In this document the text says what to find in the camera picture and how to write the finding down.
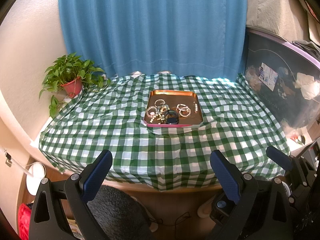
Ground grey fabric storage bag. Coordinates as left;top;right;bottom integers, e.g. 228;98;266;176
246;0;313;42

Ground clear storage box purple lid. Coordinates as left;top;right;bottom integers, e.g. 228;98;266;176
243;27;320;128

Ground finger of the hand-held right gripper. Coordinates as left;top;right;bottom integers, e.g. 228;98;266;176
210;197;240;227
266;146;313;188

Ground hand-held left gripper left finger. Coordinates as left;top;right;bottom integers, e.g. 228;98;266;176
29;150;113;240

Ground grey folded clothes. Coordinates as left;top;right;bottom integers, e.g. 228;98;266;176
291;39;320;63

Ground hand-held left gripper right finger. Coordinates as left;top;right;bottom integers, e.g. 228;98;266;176
210;150;293;240

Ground white round lamp base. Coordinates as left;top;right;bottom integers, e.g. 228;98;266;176
26;162;47;196

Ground white crumpled cloth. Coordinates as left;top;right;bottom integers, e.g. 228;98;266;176
294;72;320;100

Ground black smartwatch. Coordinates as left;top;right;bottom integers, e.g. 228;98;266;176
164;110;180;125

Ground green white checkered tablecloth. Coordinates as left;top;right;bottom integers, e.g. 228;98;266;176
39;72;292;193

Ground grey fuzzy cushion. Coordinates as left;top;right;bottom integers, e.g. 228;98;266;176
86;185;153;240

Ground white bead bracelet gold charms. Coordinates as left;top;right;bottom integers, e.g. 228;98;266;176
176;103;191;117

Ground pink-rimmed metal tray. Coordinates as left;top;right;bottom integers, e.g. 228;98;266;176
144;89;203;127

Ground red white packet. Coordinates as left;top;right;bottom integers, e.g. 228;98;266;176
290;133;307;145

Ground blue curtain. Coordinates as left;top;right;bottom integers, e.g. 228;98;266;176
58;0;248;79

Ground cream large bead bracelet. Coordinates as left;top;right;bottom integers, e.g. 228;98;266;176
157;106;168;121

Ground black floor cable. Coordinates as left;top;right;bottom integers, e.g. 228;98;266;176
150;212;192;230

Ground potted green plant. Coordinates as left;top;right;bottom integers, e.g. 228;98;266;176
39;52;112;118

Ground red floral blanket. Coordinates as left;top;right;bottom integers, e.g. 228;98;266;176
19;204;33;240

